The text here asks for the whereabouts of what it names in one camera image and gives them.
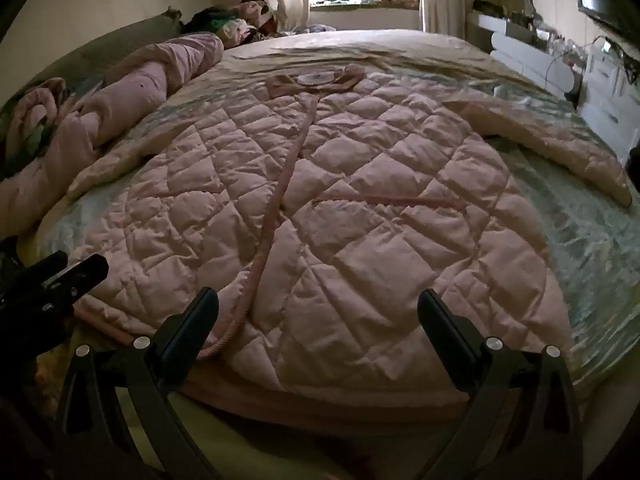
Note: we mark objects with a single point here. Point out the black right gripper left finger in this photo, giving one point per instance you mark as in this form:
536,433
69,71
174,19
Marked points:
97,441

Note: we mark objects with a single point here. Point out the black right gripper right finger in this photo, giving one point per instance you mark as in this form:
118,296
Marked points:
522,419

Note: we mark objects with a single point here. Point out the pink quilted coat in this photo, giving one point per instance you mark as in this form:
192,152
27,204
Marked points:
319,208

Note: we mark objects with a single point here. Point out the pile of clothes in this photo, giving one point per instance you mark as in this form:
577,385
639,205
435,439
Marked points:
246,22

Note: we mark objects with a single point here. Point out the rolled pink duvet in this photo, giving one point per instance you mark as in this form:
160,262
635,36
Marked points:
89,119

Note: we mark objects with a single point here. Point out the floral pillow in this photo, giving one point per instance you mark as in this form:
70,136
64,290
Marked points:
28,118

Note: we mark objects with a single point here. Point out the green patterned bed sheet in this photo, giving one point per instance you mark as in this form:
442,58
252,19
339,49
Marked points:
596,244

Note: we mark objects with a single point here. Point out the dark green headboard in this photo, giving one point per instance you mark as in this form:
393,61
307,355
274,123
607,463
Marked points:
93,59

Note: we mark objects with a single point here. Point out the beige bed sheet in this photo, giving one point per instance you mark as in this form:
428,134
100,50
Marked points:
383,48

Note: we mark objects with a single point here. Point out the white drawer cabinet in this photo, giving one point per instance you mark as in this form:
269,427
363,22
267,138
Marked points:
608,102

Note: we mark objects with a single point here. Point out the white dresser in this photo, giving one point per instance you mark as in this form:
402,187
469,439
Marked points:
551,62

